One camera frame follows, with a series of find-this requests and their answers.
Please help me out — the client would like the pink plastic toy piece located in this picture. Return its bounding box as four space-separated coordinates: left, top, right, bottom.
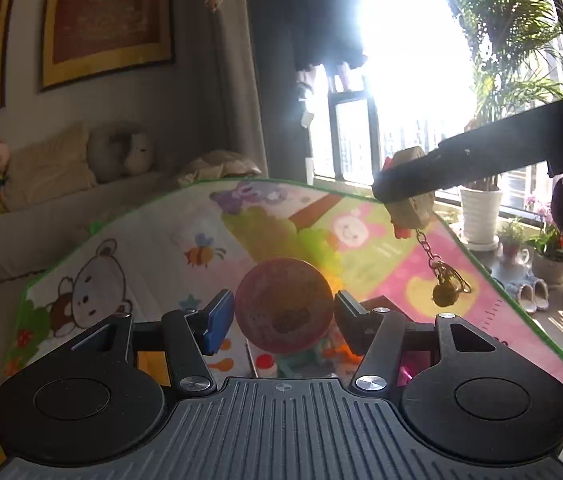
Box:
396 350 432 387

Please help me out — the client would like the small red-capped white bottle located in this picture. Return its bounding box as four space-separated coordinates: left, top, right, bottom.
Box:
254 353 278 378

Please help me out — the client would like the orange plastic toy cup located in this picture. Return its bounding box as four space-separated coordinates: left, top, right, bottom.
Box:
235 258 333 354

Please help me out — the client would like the cartoon figure keychain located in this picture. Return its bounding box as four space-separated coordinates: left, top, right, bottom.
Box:
380 145 473 309

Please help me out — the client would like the teal plastic toy crank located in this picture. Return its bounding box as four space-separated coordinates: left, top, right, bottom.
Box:
275 344 335 378

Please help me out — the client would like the pink cardboard box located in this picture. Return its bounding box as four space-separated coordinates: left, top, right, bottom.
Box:
245 341 259 378

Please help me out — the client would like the colourful cartoon play mat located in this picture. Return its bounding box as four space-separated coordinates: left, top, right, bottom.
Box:
0 176 563 476

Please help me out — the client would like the small flower pot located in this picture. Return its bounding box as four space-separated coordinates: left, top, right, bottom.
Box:
527 206 563 286

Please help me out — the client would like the white potted palm plant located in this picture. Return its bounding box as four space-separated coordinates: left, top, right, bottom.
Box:
443 0 563 252

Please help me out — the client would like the beige folded blanket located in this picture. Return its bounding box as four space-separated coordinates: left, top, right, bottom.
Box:
178 150 262 188

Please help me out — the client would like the grey neck pillow bear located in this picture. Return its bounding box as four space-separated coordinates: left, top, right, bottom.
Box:
86 122 155 183

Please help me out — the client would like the grey fabric sofa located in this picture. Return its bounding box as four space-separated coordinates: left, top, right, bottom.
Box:
0 172 178 370

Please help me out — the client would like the beige pillow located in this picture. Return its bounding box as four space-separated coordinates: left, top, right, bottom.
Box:
0 122 97 211

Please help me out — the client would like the gold framed picture right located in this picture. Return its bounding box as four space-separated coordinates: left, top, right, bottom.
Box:
40 0 174 91

